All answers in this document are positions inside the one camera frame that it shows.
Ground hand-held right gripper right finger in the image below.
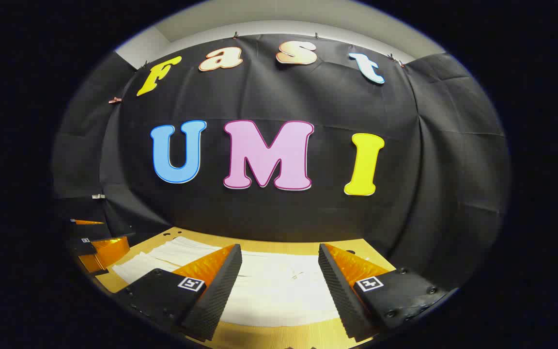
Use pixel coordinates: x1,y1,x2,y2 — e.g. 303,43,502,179
318,243,449,341

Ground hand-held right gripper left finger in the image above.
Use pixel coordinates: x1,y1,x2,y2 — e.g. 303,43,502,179
114,244,243,341

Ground white jeans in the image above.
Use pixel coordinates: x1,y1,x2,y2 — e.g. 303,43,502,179
112,236,342,327

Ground black backdrop cloth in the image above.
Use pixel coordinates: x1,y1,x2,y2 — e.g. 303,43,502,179
51,33,511,286

